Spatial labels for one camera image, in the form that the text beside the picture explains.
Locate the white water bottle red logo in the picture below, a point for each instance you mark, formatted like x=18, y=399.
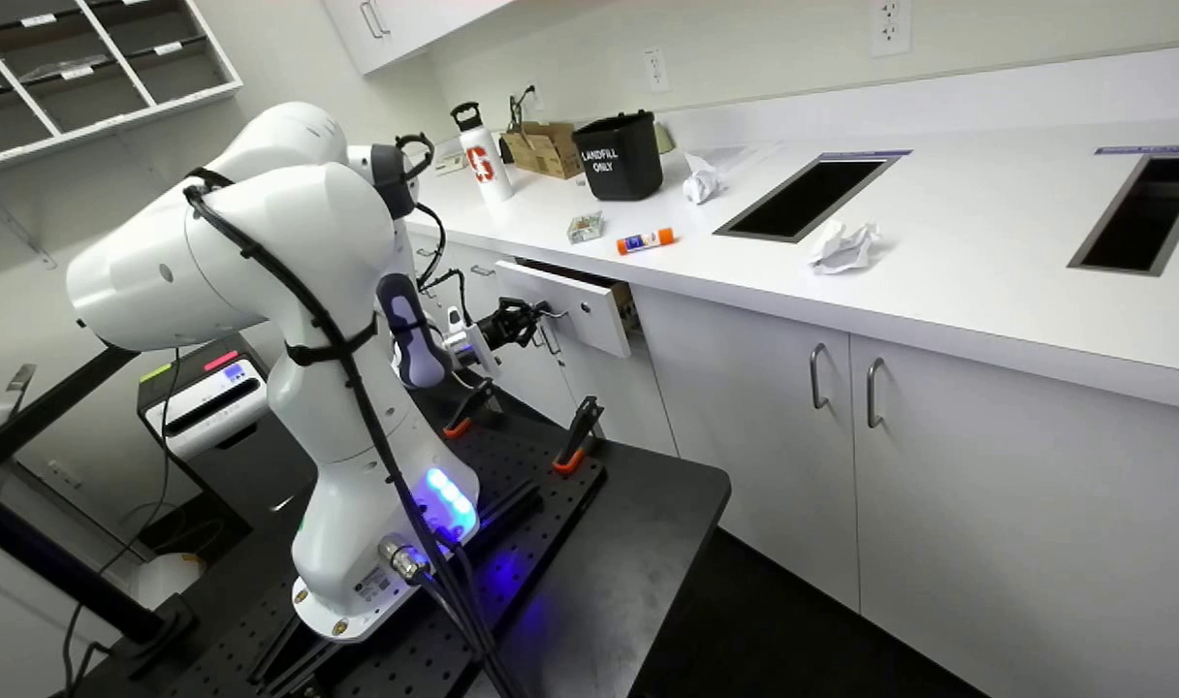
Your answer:
x=487, y=160

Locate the flat crumpled white paper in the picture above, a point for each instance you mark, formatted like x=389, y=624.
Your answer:
x=849, y=249

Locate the narrow white cabinet panel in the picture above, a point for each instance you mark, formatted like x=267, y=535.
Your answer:
x=629, y=392

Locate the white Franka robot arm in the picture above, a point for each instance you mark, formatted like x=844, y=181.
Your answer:
x=292, y=256

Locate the black metal stand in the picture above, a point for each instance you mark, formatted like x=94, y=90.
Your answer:
x=49, y=549

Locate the black orange bar clamp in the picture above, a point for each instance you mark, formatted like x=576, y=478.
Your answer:
x=576, y=437
x=469, y=411

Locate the orange capped glue stick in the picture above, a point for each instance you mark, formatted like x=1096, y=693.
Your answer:
x=650, y=240

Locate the black table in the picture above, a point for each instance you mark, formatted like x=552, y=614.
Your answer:
x=652, y=544

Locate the closed white drawer front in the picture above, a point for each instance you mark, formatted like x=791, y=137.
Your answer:
x=466, y=274

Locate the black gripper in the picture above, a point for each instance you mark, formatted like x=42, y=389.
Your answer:
x=504, y=328

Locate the white cabinet door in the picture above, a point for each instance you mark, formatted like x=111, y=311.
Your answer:
x=1040, y=529
x=746, y=439

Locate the wide rectangular counter waste opening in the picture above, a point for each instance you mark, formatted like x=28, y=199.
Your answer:
x=805, y=199

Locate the white wall outlet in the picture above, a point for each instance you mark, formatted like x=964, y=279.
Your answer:
x=652, y=72
x=888, y=26

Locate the brown cardboard box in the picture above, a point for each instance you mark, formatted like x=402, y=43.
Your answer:
x=546, y=152

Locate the white black label printer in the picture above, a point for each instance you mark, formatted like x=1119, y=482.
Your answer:
x=206, y=405

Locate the narrow rectangular counter waste opening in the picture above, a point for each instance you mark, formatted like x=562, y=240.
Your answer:
x=1145, y=213

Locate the white upper wall cabinet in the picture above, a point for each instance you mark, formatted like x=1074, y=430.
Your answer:
x=415, y=26

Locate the white drawer with wooden interior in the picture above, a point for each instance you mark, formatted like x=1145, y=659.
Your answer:
x=581, y=311

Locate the tall crumpled white paper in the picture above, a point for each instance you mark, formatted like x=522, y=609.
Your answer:
x=700, y=181

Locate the black landfill only bin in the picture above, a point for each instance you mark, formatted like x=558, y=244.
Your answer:
x=619, y=160

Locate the black perforated breadboard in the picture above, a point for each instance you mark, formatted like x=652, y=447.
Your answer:
x=537, y=544

